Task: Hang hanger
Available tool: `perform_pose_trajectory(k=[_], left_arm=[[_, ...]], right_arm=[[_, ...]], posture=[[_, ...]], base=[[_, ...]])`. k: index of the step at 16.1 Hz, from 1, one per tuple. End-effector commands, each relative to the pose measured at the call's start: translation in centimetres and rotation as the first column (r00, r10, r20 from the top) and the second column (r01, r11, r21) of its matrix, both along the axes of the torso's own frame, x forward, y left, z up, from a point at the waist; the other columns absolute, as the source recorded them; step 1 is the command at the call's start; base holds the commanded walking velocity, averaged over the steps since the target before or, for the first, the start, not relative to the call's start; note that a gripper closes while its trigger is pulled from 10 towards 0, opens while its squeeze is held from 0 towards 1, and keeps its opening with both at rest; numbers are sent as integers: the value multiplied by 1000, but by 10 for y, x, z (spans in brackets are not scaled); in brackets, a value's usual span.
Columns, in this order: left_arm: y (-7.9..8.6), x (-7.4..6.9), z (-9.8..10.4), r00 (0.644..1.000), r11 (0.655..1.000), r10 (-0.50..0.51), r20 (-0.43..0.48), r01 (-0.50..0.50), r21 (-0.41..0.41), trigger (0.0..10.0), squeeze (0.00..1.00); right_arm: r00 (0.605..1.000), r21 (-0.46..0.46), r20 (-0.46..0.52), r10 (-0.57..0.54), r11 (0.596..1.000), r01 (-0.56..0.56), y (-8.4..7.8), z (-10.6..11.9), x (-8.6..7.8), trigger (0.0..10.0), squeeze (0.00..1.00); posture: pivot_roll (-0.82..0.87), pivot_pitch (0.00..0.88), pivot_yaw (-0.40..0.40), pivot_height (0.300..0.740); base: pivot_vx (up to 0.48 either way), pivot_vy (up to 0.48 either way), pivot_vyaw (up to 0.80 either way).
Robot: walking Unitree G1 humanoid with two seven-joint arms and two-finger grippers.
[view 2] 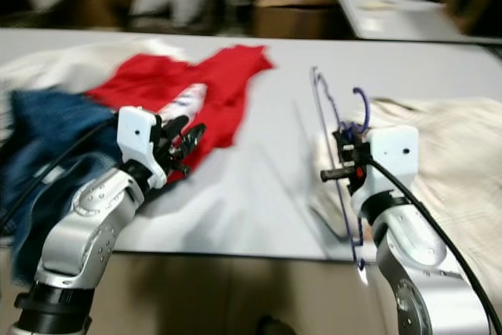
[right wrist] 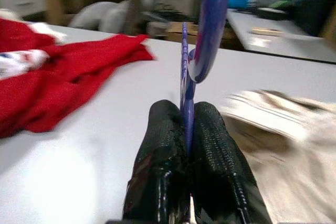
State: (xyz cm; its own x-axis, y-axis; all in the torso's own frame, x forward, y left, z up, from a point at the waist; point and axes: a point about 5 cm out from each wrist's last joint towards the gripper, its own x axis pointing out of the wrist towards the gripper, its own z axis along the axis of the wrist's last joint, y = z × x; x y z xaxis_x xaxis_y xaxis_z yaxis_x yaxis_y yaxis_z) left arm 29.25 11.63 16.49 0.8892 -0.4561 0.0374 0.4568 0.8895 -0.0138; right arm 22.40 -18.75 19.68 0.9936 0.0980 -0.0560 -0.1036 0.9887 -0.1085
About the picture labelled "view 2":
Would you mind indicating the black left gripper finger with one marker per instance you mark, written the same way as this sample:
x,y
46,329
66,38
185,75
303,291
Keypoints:
x,y
192,143
172,128

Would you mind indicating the white garment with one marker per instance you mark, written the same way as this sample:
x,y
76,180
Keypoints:
x,y
63,60

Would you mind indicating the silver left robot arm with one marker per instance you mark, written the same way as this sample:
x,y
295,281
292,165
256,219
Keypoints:
x,y
86,233

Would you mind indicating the grey background table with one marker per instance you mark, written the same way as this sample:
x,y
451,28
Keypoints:
x,y
400,13

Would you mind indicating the blue denim jacket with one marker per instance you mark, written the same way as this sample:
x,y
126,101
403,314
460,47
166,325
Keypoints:
x,y
47,127

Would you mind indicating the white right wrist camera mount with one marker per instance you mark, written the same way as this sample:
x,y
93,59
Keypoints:
x,y
392,151

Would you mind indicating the red shirt with print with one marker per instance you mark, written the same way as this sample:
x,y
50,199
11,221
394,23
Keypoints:
x,y
204,76

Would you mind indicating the cream jacket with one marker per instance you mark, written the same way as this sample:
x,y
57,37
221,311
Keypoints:
x,y
455,162

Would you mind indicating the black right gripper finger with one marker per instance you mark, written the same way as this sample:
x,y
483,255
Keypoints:
x,y
334,173
343,143

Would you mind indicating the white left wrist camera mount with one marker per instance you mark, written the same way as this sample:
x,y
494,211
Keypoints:
x,y
135,135

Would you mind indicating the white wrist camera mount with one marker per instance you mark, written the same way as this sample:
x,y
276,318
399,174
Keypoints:
x,y
392,151
135,135

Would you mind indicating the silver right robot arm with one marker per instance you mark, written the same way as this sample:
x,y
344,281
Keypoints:
x,y
416,272

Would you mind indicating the purple plastic hanger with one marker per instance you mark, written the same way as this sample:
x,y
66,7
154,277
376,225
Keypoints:
x,y
366,109

